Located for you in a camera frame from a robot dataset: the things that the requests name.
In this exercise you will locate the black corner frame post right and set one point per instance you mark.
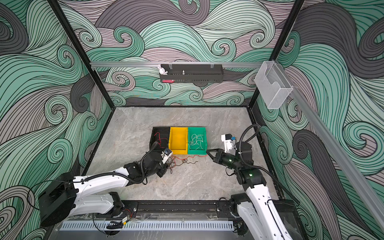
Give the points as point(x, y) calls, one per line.
point(287, 27)

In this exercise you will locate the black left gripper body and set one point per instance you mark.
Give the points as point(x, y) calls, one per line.
point(161, 170)

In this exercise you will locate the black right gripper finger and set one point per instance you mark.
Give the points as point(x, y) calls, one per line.
point(212, 151)
point(213, 157)

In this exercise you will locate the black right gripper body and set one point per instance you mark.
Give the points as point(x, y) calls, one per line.
point(229, 160)

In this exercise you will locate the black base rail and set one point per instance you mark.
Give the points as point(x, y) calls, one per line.
point(216, 208)

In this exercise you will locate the green storage bin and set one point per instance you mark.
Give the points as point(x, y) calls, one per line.
point(197, 141)

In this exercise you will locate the clear plastic wall holder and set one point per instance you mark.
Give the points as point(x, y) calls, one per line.
point(273, 84)

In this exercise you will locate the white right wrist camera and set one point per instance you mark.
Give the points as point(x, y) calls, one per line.
point(229, 142)

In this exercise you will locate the yellow storage bin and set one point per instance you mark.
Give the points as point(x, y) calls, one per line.
point(178, 141)

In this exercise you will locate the black storage bin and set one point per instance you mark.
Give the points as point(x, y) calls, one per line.
point(160, 135)

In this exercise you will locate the black corner frame post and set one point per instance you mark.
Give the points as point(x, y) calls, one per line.
point(75, 41)
point(287, 27)

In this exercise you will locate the white rabbit figurine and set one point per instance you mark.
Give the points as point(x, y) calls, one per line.
point(162, 70)

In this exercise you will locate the white slotted cable duct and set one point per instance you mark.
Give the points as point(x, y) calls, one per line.
point(150, 226)

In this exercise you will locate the black corner frame post left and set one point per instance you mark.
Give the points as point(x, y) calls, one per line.
point(75, 41)

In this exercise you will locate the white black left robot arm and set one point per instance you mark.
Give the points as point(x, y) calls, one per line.
point(70, 195)

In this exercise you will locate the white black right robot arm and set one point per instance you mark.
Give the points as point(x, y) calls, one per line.
point(255, 206)

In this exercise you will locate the black wall shelf tray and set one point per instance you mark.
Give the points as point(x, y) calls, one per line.
point(193, 73)

